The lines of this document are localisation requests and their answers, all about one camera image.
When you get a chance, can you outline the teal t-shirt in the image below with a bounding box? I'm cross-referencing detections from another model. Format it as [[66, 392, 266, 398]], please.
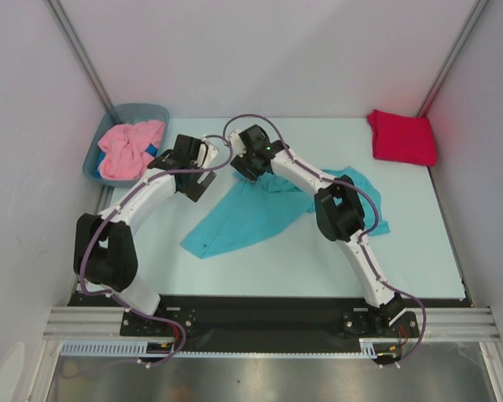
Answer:
[[179, 165, 392, 260]]

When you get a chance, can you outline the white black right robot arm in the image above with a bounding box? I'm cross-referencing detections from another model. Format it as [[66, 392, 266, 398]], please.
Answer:
[[229, 125, 407, 336]]

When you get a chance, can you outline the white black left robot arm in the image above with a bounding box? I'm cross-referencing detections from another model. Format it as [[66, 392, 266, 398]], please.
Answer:
[[74, 135, 219, 335]]

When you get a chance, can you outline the blue t-shirt in basket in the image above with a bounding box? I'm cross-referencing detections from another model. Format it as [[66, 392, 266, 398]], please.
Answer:
[[94, 144, 158, 178]]

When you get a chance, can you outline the pink t-shirt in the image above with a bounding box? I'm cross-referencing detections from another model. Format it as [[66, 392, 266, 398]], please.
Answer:
[[98, 120, 165, 180]]

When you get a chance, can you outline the folded red t-shirt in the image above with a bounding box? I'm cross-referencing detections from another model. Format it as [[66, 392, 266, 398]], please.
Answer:
[[366, 110, 438, 167]]

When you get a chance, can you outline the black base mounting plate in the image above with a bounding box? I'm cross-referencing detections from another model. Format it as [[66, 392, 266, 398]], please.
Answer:
[[119, 296, 423, 338]]

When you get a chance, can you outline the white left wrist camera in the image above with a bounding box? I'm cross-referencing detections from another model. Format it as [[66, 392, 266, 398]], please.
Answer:
[[196, 137, 219, 169]]

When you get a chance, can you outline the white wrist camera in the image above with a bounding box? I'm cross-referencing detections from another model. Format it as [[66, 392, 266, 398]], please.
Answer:
[[228, 130, 246, 155], [196, 137, 219, 169]]

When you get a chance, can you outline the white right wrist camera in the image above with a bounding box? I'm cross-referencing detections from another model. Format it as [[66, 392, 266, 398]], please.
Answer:
[[228, 130, 246, 155]]

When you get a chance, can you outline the left aluminium corner post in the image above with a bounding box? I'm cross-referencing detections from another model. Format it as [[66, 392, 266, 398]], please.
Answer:
[[44, 0, 113, 111]]

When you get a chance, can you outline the aluminium corner post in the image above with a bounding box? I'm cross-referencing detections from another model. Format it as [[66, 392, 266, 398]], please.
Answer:
[[416, 0, 492, 117], [44, 0, 113, 111]]

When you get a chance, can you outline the aluminium front rail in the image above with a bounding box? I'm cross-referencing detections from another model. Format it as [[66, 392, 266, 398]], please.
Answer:
[[43, 307, 500, 343]]

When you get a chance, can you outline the white slotted cable duct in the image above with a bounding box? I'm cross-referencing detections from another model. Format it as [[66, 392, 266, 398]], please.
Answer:
[[61, 340, 377, 359]]

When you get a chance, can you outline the right aluminium corner post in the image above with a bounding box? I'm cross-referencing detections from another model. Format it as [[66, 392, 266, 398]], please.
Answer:
[[416, 0, 492, 117]]

